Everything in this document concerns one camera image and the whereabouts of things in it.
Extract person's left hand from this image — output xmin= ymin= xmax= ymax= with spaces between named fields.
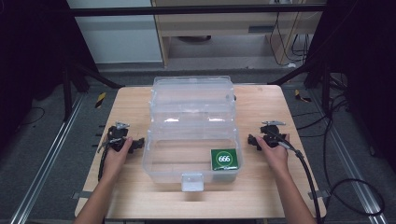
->
xmin=102 ymin=136 xmax=134 ymax=181

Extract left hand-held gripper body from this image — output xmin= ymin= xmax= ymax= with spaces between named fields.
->
xmin=106 ymin=120 xmax=131 ymax=153

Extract hanging black desk cables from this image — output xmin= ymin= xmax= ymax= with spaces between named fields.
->
xmin=268 ymin=11 xmax=314 ymax=68

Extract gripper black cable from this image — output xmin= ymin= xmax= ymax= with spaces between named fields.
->
xmin=96 ymin=140 xmax=112 ymax=182
xmin=274 ymin=133 xmax=323 ymax=224

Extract grey metal table bracket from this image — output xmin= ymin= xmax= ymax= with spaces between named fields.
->
xmin=71 ymin=190 xmax=93 ymax=201
xmin=307 ymin=189 xmax=332 ymax=201

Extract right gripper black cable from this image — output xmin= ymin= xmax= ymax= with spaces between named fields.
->
xmin=274 ymin=133 xmax=323 ymax=224

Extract light wooden desk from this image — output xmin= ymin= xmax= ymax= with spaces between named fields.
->
xmin=150 ymin=0 xmax=327 ymax=68

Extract black floor cable loop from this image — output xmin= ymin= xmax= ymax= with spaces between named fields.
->
xmin=291 ymin=90 xmax=387 ymax=217

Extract yellow black tape strip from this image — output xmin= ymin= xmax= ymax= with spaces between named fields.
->
xmin=94 ymin=91 xmax=107 ymax=109
xmin=293 ymin=89 xmax=313 ymax=104

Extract black stand legs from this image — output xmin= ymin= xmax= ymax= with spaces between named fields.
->
xmin=266 ymin=61 xmax=332 ymax=117
xmin=61 ymin=59 xmax=126 ymax=123

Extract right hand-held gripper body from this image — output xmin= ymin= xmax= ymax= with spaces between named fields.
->
xmin=260 ymin=120 xmax=288 ymax=148

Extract white cabinet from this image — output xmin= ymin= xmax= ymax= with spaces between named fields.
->
xmin=65 ymin=0 xmax=163 ymax=65

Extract black curtain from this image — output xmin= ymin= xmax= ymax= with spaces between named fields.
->
xmin=306 ymin=0 xmax=396 ymax=172
xmin=0 ymin=0 xmax=99 ymax=147

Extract black horizontal frame bar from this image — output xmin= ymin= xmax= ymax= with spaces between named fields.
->
xmin=68 ymin=3 xmax=328 ymax=18

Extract clear plastic storage box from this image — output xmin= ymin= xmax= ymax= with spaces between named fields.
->
xmin=141 ymin=75 xmax=246 ymax=192

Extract person's right hand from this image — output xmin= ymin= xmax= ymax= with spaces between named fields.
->
xmin=255 ymin=133 xmax=291 ymax=179

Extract green square packet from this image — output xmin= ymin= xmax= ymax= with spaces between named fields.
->
xmin=210 ymin=147 xmax=241 ymax=172

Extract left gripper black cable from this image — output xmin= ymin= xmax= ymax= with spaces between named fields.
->
xmin=96 ymin=140 xmax=112 ymax=182

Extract metal floor rail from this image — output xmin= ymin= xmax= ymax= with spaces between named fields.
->
xmin=310 ymin=89 xmax=389 ymax=224
xmin=8 ymin=92 xmax=86 ymax=224

